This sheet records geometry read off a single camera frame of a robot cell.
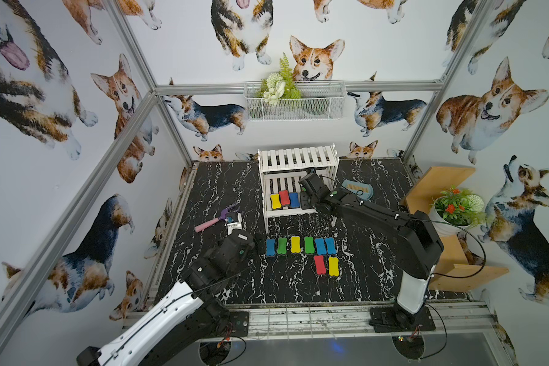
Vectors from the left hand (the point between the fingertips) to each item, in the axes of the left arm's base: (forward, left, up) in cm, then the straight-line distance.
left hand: (252, 231), depth 76 cm
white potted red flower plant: (+3, -68, +5) cm, 68 cm away
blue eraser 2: (+2, -29, -17) cm, 34 cm away
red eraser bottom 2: (-6, -24, -17) cm, 30 cm away
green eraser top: (+2, -10, -17) cm, 20 cm away
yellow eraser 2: (+15, -7, -4) cm, 17 cm away
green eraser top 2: (+2, -20, -17) cm, 27 cm away
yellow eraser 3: (-8, -28, -16) cm, 34 cm away
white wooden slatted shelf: (+20, -9, +8) cm, 23 cm away
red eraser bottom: (+16, -11, -4) cm, 19 cm away
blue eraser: (+1, -5, -17) cm, 18 cm away
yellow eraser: (+2, -15, -17) cm, 23 cm away
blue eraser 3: (+15, -15, -4) cm, 21 cm away
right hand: (+19, -22, -3) cm, 29 cm away
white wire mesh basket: (+48, -26, +18) cm, 58 cm away
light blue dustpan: (+26, -47, -19) cm, 57 cm away
